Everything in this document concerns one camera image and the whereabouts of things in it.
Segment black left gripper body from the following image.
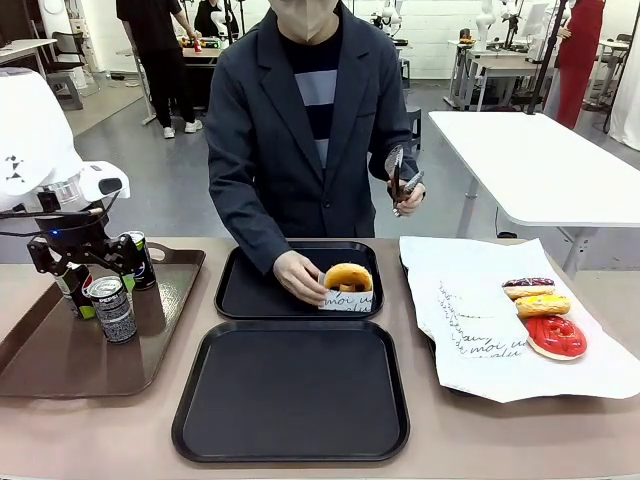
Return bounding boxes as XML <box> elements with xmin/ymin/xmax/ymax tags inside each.
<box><xmin>37</xmin><ymin>212</ymin><xmax>110</xmax><ymax>262</ymax></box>

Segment black Pepsi can white lettering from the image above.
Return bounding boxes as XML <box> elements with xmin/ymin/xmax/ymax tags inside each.
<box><xmin>88</xmin><ymin>275</ymin><xmax>139</xmax><ymax>345</ymax></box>

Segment black Pepsi can green stripe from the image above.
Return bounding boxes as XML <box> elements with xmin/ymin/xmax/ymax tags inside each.
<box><xmin>53</xmin><ymin>262</ymin><xmax>100</xmax><ymax>321</ymax></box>

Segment plain glazed donut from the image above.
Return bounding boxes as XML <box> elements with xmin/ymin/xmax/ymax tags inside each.
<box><xmin>323</xmin><ymin>263</ymin><xmax>374</xmax><ymax>294</ymax></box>

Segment metal serving tongs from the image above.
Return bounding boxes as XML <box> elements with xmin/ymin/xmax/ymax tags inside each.
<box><xmin>384</xmin><ymin>143</ymin><xmax>426</xmax><ymax>219</ymax></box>

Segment chocolate sprinkled donut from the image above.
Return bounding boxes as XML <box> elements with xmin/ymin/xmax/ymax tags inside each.
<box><xmin>501</xmin><ymin>276</ymin><xmax>557</xmax><ymax>301</ymax></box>

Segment yellow iced donut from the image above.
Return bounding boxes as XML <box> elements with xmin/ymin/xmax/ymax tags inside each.
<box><xmin>514</xmin><ymin>293</ymin><xmax>571</xmax><ymax>320</ymax></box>

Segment red iced donut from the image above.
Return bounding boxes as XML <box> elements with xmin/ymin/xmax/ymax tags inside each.
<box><xmin>524</xmin><ymin>314</ymin><xmax>589</xmax><ymax>362</ymax></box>

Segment person's right forearm dark sleeve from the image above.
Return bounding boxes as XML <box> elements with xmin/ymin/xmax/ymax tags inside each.
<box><xmin>207</xmin><ymin>179</ymin><xmax>294</xmax><ymax>276</ymax></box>

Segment person's left forearm dark sleeve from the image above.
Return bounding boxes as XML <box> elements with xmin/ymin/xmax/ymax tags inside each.
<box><xmin>367</xmin><ymin>142</ymin><xmax>421</xmax><ymax>189</ymax></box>

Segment person's right hand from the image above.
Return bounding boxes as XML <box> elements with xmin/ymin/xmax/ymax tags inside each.
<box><xmin>273</xmin><ymin>249</ymin><xmax>326</xmax><ymax>307</ymax></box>

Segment person's left hand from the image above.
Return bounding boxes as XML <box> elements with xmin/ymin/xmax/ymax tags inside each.
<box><xmin>387</xmin><ymin>177</ymin><xmax>427</xmax><ymax>218</ymax></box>

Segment black Pepsi can round logo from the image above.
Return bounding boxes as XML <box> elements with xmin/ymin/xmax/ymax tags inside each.
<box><xmin>122</xmin><ymin>230</ymin><xmax>163</xmax><ymax>292</ymax></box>

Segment small black plastic tray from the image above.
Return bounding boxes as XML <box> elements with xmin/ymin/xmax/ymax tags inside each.
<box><xmin>214</xmin><ymin>241</ymin><xmax>385</xmax><ymax>321</ymax></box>

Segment grey plastic stool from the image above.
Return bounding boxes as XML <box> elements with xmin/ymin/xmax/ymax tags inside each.
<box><xmin>47</xmin><ymin>72</ymin><xmax>85</xmax><ymax>111</ymax></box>

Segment person in dark jacket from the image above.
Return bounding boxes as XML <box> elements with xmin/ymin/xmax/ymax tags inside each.
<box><xmin>205</xmin><ymin>3</ymin><xmax>422</xmax><ymax>276</ymax></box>

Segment black office chair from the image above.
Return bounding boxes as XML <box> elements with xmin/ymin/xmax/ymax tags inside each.
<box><xmin>48</xmin><ymin>30</ymin><xmax>90</xmax><ymax>71</ymax></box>

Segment bystander in black clothes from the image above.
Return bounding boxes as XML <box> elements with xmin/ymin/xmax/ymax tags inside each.
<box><xmin>116</xmin><ymin>0</ymin><xmax>204</xmax><ymax>140</ymax></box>

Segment background desk with toys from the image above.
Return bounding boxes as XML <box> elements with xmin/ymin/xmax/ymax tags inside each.
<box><xmin>180</xmin><ymin>34</ymin><xmax>225</xmax><ymax>110</ymax></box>

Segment large black plastic tray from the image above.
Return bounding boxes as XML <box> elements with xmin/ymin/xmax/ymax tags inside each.
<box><xmin>171</xmin><ymin>319</ymin><xmax>411</xmax><ymax>464</ymax></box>

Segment navy grey striped sweater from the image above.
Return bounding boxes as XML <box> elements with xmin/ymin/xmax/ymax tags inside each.
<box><xmin>279</xmin><ymin>27</ymin><xmax>341</xmax><ymax>174</ymax></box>

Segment seated bystander in black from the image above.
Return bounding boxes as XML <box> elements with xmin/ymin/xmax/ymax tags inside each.
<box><xmin>193</xmin><ymin>0</ymin><xmax>225</xmax><ymax>37</ymax></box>

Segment black plastic stool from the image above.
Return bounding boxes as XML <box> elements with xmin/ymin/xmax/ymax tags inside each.
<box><xmin>403</xmin><ymin>104</ymin><xmax>424</xmax><ymax>152</ymax></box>

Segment large white paper sheet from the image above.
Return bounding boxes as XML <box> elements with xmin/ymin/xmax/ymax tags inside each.
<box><xmin>398</xmin><ymin>235</ymin><xmax>640</xmax><ymax>404</ymax></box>

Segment grey background workbench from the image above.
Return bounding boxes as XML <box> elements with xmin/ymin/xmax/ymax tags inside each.
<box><xmin>447</xmin><ymin>38</ymin><xmax>557</xmax><ymax>112</ymax></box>

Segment white rectangular table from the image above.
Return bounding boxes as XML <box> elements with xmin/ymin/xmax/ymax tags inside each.
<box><xmin>428</xmin><ymin>110</ymin><xmax>640</xmax><ymax>274</ymax></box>

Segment bystander in red apron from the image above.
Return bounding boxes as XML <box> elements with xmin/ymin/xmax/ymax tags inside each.
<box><xmin>553</xmin><ymin>0</ymin><xmax>607</xmax><ymax>130</ymax></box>

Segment white background panel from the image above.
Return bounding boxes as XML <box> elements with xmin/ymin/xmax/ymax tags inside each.
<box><xmin>609</xmin><ymin>0</ymin><xmax>640</xmax><ymax>152</ymax></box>

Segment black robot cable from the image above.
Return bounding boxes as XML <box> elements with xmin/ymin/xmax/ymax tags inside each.
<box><xmin>0</xmin><ymin>192</ymin><xmax>121</xmax><ymax>239</ymax></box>

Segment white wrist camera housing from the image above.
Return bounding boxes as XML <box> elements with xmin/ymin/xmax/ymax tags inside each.
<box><xmin>74</xmin><ymin>160</ymin><xmax>132</xmax><ymax>201</ymax></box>

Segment brown plastic tray with handles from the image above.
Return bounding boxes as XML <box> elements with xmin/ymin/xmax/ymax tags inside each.
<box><xmin>0</xmin><ymin>241</ymin><xmax>207</xmax><ymax>399</ymax></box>

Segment black camera stand pole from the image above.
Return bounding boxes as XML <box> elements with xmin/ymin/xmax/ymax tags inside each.
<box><xmin>527</xmin><ymin>0</ymin><xmax>572</xmax><ymax>116</ymax></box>

